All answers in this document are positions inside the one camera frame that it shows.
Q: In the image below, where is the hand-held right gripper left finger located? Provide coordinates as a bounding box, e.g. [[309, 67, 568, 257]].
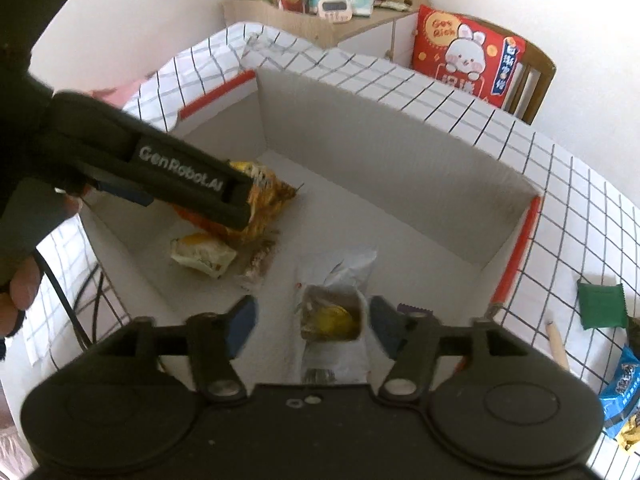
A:
[[92, 295, 260, 403]]

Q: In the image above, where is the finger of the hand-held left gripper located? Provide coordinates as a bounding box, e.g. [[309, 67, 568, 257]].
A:
[[172, 162, 252, 232], [96, 182, 155, 207]]

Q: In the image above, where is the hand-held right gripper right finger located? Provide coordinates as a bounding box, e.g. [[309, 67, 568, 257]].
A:
[[369, 295, 536, 403]]

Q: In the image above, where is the red yellow snack packet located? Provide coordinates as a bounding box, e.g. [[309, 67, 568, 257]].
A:
[[172, 160, 301, 246]]

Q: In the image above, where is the clear nut bar packet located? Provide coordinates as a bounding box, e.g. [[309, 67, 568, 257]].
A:
[[239, 239, 277, 292]]

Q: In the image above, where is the clear packet with yellow food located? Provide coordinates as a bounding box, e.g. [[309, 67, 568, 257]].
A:
[[294, 249, 379, 386]]

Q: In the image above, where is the white cardboard box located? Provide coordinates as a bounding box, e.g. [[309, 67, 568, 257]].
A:
[[80, 67, 543, 391]]

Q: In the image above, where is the green snack packet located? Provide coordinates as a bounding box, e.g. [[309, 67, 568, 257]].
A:
[[576, 280, 629, 331]]

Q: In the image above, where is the blue snack packet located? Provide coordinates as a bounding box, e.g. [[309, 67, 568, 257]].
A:
[[597, 344, 640, 431]]

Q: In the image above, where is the person's left hand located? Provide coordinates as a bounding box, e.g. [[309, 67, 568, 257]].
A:
[[0, 195, 83, 341]]

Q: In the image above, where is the pink cushion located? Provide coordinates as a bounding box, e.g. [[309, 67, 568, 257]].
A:
[[89, 76, 147, 107]]

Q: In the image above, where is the wooden stick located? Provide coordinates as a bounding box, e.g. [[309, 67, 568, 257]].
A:
[[544, 320, 572, 372]]

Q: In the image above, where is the wooden side cabinet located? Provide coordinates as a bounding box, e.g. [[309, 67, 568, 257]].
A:
[[222, 0, 431, 68]]

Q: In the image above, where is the white kitchen timer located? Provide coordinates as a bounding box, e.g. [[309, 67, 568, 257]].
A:
[[316, 0, 353, 25]]

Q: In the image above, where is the white checked tablecloth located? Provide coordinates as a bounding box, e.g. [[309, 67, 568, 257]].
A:
[[22, 21, 640, 466]]

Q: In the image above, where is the gold wrapped candy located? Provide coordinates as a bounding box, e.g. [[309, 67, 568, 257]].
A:
[[614, 404, 640, 455]]

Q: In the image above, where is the red rabbit print cushion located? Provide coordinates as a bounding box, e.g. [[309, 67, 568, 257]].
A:
[[411, 5, 527, 108]]

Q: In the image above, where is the wooden chair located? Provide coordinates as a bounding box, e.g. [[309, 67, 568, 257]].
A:
[[472, 14, 557, 126]]

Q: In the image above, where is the black cable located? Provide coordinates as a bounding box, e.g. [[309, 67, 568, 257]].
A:
[[31, 250, 108, 353]]

